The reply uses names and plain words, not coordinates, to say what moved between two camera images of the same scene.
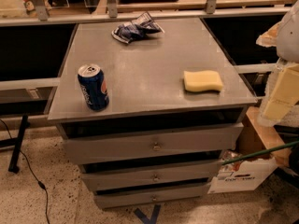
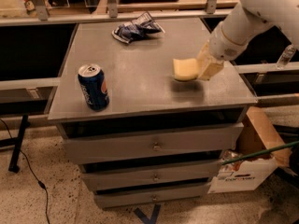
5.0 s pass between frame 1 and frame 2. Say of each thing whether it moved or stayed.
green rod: stayed
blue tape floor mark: stayed
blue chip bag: stayed
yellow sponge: moved
